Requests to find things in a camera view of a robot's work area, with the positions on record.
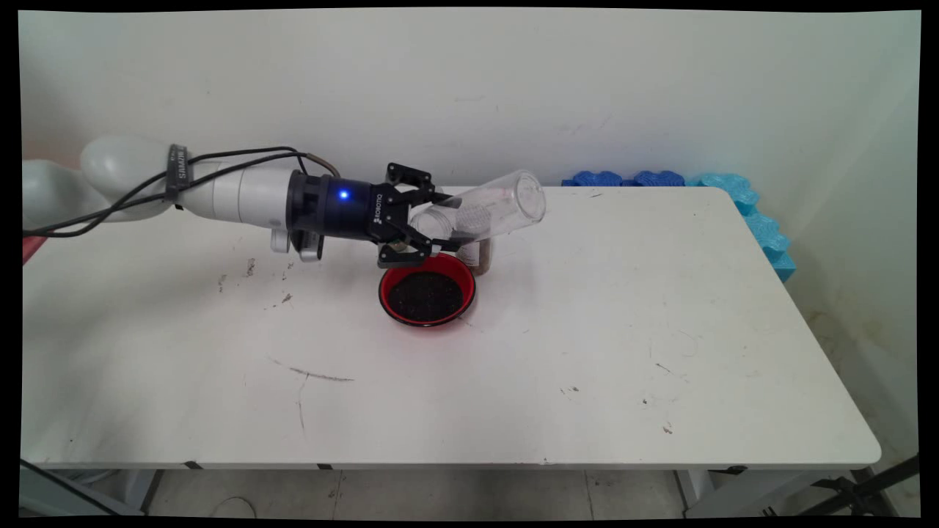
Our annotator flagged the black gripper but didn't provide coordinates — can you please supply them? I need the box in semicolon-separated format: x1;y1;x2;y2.
285;162;462;269

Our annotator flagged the clear plastic jar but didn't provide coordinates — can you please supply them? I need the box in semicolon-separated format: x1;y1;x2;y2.
409;169;548;254

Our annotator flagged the red bowl with black seeds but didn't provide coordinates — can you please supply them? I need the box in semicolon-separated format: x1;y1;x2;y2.
378;252;478;329

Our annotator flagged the spice jar with perforated lid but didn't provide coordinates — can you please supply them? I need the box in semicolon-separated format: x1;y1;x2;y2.
454;205;495;277

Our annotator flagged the light blue foam mat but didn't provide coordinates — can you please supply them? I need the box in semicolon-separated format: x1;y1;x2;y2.
685;172;797;284

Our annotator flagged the black tripod stand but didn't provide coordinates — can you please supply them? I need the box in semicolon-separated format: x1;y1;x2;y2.
798;454;920;518

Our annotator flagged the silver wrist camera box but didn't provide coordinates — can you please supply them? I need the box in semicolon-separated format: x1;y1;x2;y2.
269;227;324;263

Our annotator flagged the black velcro strap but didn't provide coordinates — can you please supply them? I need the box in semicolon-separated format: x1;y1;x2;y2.
164;144;192;208

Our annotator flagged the thin white floor cable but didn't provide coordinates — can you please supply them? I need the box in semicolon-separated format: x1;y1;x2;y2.
212;496;258;519

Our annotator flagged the grey table leg frame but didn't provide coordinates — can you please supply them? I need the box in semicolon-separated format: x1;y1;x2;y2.
21;461;158;518

